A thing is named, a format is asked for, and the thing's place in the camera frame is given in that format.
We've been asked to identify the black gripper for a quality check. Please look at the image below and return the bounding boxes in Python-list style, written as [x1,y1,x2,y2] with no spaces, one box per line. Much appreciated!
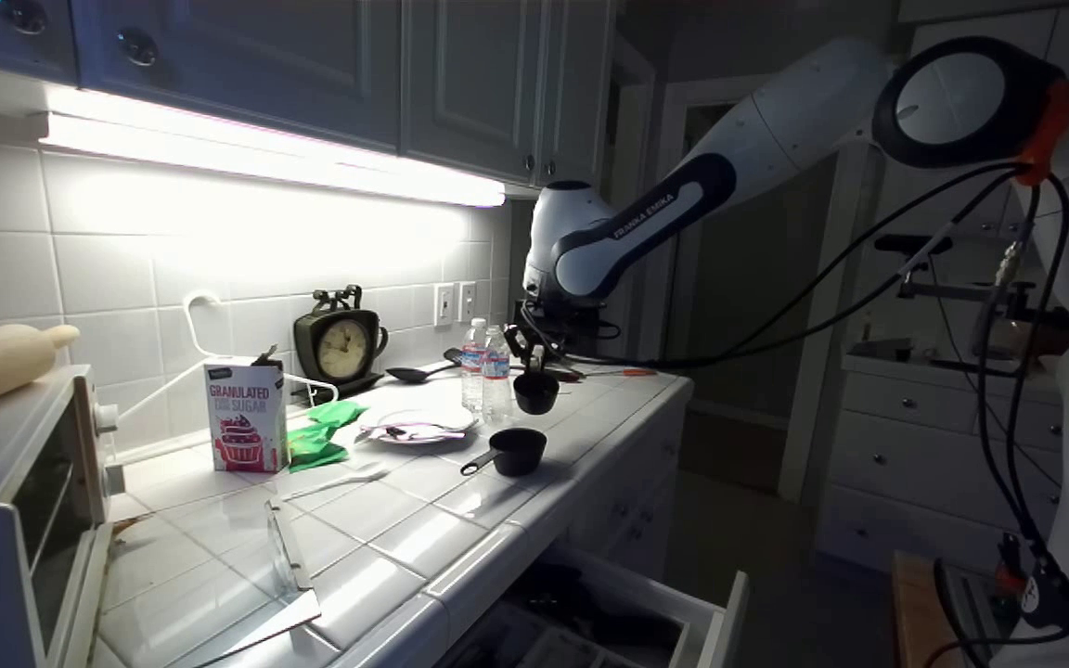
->
[499,293,619,377]

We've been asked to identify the small black measuring scoop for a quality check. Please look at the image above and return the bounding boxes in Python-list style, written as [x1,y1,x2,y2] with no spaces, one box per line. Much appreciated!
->
[513,345,559,417]

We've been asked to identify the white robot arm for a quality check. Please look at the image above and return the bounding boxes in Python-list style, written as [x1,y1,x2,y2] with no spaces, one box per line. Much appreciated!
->
[503,38,1069,373]

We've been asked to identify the clear water bottle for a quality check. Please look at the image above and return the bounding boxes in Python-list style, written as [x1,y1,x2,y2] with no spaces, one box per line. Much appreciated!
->
[458,318,507,424]

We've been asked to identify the black ladle spoon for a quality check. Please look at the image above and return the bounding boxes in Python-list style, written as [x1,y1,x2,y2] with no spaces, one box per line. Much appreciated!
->
[384,358,457,387]

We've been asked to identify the white plate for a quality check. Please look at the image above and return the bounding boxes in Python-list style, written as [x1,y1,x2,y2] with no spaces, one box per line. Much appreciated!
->
[358,413,473,447]

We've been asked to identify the white lower kitchen cabinets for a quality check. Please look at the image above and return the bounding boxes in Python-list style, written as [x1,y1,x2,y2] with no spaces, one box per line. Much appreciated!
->
[340,413,674,668]

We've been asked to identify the black vintage clock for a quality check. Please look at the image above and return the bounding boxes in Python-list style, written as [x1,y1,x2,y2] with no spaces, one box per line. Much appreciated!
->
[294,285,390,398]

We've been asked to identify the white plastic spoon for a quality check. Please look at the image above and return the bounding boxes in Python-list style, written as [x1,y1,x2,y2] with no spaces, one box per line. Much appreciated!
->
[267,466,390,512]

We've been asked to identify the upper kitchen cabinets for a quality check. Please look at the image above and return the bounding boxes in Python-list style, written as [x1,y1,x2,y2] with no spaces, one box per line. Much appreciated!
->
[0,0,616,198]

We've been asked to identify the green cloth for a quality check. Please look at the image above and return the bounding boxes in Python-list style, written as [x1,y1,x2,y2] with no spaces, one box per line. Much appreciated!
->
[286,400,358,466]

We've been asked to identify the open white cutlery drawer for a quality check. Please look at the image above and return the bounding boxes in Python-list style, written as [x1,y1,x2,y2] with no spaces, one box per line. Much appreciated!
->
[434,548,748,668]

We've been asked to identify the pink white carton box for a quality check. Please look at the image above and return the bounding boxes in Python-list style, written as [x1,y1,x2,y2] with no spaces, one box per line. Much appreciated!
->
[205,362,286,476]

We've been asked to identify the white clothes hanger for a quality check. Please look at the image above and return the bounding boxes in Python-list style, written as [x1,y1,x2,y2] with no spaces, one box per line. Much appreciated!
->
[114,289,340,426]

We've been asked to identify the white dresser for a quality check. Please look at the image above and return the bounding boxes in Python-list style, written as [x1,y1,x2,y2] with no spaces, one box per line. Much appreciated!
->
[815,356,1062,570]

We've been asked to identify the under cabinet light bar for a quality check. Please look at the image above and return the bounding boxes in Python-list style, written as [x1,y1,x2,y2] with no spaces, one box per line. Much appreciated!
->
[35,86,503,207]

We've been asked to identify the silver toaster oven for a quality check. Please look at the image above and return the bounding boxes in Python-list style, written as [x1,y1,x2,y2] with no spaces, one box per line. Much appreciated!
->
[0,362,111,668]

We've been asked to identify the white wall outlets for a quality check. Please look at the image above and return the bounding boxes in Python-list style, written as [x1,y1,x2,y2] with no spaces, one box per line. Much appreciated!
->
[430,280,473,330]

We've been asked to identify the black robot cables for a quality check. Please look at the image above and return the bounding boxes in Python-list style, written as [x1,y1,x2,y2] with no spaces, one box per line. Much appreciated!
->
[582,159,1069,668]

